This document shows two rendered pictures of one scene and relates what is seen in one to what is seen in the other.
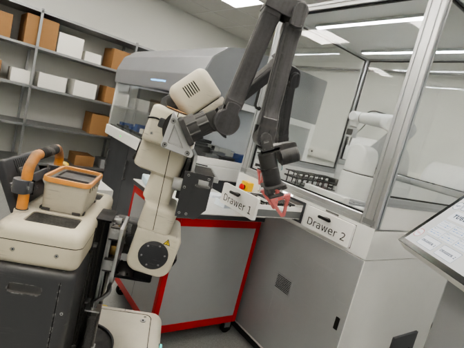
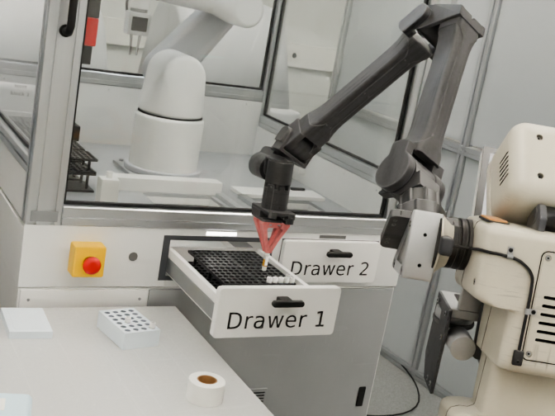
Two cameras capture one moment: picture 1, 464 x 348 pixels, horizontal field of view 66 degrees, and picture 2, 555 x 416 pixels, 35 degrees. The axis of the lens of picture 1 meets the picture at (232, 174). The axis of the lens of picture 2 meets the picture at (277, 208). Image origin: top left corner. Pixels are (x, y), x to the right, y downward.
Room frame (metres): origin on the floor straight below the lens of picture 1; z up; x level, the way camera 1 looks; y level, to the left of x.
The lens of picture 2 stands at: (1.56, 1.70, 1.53)
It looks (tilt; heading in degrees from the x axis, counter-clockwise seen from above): 14 degrees down; 278
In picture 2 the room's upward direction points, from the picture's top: 10 degrees clockwise
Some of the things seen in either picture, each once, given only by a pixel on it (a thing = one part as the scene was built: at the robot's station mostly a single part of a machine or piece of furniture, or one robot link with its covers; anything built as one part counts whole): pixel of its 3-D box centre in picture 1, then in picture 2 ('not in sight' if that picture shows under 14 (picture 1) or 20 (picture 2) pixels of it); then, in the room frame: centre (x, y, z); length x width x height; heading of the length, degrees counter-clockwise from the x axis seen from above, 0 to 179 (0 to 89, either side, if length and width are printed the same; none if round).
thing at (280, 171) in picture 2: not in sight; (277, 172); (1.83, -0.17, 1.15); 0.07 x 0.06 x 0.07; 127
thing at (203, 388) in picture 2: not in sight; (205, 389); (1.85, 0.18, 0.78); 0.07 x 0.07 x 0.04
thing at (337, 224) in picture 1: (327, 225); (329, 261); (1.71, -0.51, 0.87); 0.29 x 0.02 x 0.11; 37
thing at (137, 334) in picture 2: (226, 202); (128, 328); (2.07, -0.01, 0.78); 0.12 x 0.08 x 0.04; 137
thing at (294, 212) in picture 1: (268, 204); (236, 279); (1.89, -0.23, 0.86); 0.40 x 0.26 x 0.06; 127
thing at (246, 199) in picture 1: (238, 200); (277, 310); (1.77, -0.07, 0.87); 0.29 x 0.02 x 0.11; 37
